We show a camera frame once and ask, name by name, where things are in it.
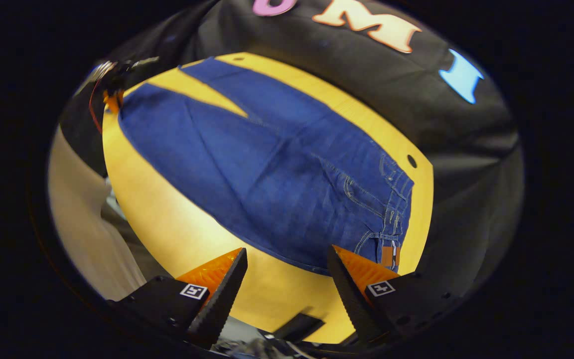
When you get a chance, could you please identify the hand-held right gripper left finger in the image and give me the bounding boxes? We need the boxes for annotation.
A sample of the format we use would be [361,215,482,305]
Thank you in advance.
[108,248,248,350]

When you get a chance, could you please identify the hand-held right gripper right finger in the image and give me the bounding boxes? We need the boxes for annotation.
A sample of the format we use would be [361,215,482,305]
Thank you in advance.
[327,244,462,347]

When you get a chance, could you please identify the blue denim jeans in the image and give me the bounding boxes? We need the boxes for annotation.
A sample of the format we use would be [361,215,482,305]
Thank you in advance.
[118,56,415,276]

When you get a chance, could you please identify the black flat bar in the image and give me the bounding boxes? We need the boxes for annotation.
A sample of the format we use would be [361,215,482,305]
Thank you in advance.
[271,313,325,341]

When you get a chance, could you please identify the person's light clothing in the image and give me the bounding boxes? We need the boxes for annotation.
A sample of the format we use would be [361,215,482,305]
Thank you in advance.
[48,125,148,301]

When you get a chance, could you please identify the black backdrop cloth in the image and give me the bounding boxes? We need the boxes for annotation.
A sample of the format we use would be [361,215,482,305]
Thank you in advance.
[60,0,524,300]

